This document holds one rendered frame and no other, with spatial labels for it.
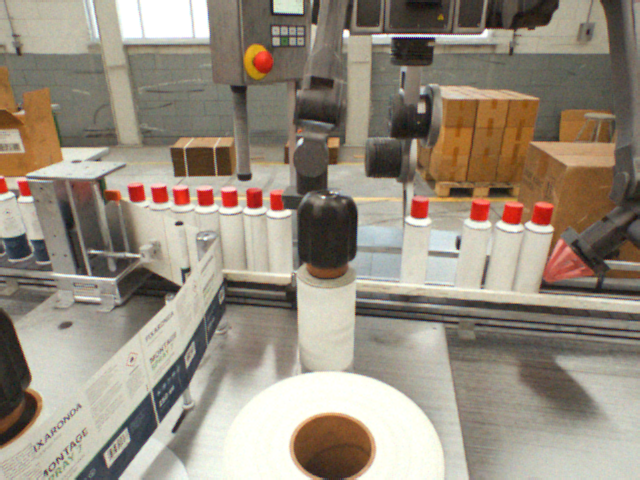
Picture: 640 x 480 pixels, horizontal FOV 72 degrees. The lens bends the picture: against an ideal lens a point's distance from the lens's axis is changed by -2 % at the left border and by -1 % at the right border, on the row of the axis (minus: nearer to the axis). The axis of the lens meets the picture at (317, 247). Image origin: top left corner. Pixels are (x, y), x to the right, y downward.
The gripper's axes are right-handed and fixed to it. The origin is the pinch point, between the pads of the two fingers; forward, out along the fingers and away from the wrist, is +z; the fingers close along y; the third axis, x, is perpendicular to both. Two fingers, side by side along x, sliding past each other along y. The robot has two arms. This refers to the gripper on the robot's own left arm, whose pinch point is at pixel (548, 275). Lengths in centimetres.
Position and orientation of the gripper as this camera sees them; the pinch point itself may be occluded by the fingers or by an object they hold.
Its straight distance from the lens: 98.4
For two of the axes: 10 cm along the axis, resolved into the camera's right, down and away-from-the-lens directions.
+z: -6.4, 6.4, 4.3
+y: -1.6, 4.4, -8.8
